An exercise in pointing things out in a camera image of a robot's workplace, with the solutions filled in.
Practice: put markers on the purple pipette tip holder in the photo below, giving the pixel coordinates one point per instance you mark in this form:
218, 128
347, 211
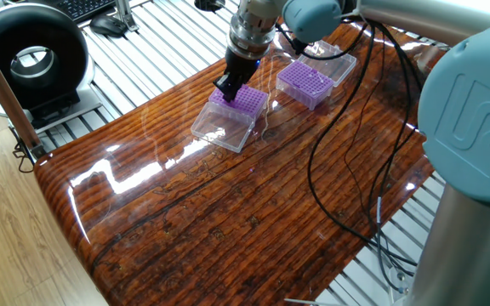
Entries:
224, 127
306, 83

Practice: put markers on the thin white rod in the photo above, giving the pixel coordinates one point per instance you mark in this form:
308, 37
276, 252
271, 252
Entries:
300, 301

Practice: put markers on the silver ribbed wrist flange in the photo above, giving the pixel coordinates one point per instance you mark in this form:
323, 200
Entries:
250, 36

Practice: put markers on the brown wooden post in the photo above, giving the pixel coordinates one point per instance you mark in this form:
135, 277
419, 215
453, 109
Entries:
7, 102

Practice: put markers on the black computer mouse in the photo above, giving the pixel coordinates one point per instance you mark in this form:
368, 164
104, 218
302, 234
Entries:
109, 25

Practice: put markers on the black computer keyboard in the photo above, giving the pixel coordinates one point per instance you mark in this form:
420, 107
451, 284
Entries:
88, 7

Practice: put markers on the white wrist adapter housing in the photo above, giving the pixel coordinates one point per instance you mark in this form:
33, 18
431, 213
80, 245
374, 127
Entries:
258, 7

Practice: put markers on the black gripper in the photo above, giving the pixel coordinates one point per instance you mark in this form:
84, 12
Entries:
243, 65

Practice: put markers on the glossy wood grain mat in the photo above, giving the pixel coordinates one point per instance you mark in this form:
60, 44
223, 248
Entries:
253, 212

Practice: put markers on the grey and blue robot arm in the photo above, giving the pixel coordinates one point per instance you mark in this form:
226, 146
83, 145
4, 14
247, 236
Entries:
475, 127

